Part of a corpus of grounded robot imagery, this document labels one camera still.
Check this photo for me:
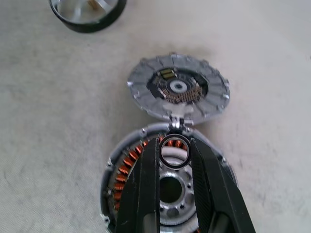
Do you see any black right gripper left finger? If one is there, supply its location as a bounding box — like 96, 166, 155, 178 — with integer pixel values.
114, 137, 160, 233

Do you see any small black metal ring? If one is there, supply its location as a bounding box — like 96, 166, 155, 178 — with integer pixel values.
159, 134, 192, 168

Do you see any silver hinged motor lid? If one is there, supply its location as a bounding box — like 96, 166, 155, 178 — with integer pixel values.
126, 51, 231, 127

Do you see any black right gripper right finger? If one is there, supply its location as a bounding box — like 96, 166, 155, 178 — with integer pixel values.
190, 138, 256, 233

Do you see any motor housing with copper windings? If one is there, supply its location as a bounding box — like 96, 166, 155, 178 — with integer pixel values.
99, 121, 238, 233

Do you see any black spoked rotor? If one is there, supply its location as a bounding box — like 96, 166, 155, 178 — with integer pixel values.
48, 0, 128, 34

